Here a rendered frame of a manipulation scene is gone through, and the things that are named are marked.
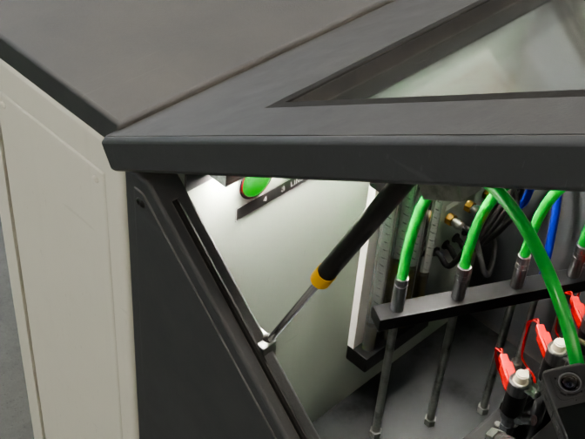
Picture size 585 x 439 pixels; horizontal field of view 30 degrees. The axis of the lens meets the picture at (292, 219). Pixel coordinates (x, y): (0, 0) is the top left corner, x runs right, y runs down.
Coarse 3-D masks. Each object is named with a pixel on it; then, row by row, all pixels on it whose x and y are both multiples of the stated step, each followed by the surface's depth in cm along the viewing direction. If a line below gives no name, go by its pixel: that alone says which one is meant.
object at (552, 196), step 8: (552, 192) 138; (560, 192) 137; (544, 200) 140; (552, 200) 139; (544, 208) 140; (536, 216) 142; (544, 216) 142; (536, 224) 143; (536, 232) 144; (528, 248) 146; (520, 256) 147; (528, 256) 147; (520, 264) 148; (528, 264) 148; (520, 272) 148; (512, 280) 150; (520, 280) 149; (520, 288) 150
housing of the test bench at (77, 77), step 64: (0, 0) 124; (64, 0) 125; (128, 0) 125; (192, 0) 126; (256, 0) 127; (320, 0) 128; (384, 0) 129; (0, 64) 121; (64, 64) 115; (128, 64) 115; (192, 64) 116; (256, 64) 118; (0, 128) 130; (64, 128) 116; (0, 192) 137; (64, 192) 124; (64, 256) 131; (128, 256) 120; (64, 320) 140; (128, 320) 126; (64, 384) 151; (128, 384) 134
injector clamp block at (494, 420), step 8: (528, 408) 150; (488, 416) 149; (496, 416) 149; (544, 416) 155; (480, 424) 148; (488, 424) 148; (496, 424) 148; (544, 424) 157; (552, 424) 149; (472, 432) 147; (480, 432) 147; (520, 432) 150; (544, 432) 147; (552, 432) 148
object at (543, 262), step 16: (496, 192) 114; (416, 208) 133; (512, 208) 112; (416, 224) 134; (528, 224) 110; (528, 240) 110; (400, 256) 140; (544, 256) 108; (400, 272) 141; (544, 272) 108; (560, 288) 107; (560, 304) 107; (560, 320) 107; (576, 336) 106; (576, 352) 106
